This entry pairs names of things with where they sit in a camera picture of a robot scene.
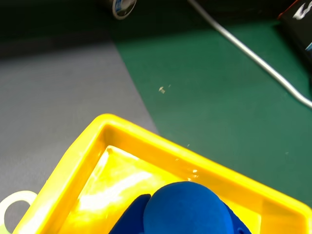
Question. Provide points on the yellow plastic bin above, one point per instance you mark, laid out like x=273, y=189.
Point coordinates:
x=146, y=143

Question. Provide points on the grey mat with WOWROBO print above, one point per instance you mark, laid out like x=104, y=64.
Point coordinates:
x=61, y=85

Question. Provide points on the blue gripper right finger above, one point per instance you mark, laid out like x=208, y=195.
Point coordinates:
x=240, y=225

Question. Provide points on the tape roll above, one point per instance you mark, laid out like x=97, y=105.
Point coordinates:
x=119, y=6

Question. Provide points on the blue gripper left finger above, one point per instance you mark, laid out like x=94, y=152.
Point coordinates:
x=134, y=217

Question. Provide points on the black box with print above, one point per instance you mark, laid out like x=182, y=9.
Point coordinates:
x=297, y=26

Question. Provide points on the blue foam ball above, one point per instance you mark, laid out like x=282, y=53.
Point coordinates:
x=187, y=209

